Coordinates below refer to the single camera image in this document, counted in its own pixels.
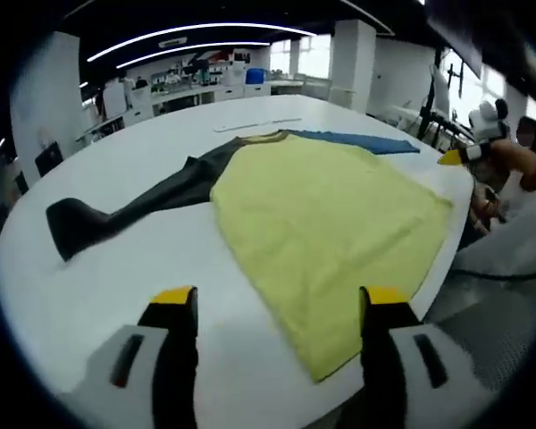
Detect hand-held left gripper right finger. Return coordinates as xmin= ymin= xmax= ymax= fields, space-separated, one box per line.
xmin=359 ymin=285 xmax=479 ymax=429

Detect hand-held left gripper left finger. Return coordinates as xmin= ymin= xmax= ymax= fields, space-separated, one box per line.
xmin=60 ymin=285 xmax=200 ymax=429

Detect yellow blue black garment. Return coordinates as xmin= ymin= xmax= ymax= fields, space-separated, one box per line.
xmin=46 ymin=129 xmax=456 ymax=384

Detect white tape template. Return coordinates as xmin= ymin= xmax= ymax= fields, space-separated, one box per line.
xmin=213 ymin=117 xmax=303 ymax=132

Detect black monitor stand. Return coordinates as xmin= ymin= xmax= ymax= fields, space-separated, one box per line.
xmin=422 ymin=62 xmax=470 ymax=144

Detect white square pillar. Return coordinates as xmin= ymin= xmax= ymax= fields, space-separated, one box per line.
xmin=9 ymin=30 xmax=82 ymax=180
xmin=332 ymin=20 xmax=377 ymax=112

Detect black chair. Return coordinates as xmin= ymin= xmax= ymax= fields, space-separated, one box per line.
xmin=34 ymin=141 xmax=66 ymax=178

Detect long curved ceiling light strip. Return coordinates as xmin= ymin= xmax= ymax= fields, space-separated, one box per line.
xmin=115 ymin=41 xmax=270 ymax=70
xmin=87 ymin=22 xmax=318 ymax=63

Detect white counter cabinets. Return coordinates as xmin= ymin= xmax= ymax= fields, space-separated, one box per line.
xmin=82 ymin=81 xmax=272 ymax=131

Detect black cable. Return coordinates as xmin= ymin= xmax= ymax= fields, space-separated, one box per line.
xmin=455 ymin=265 xmax=536 ymax=282

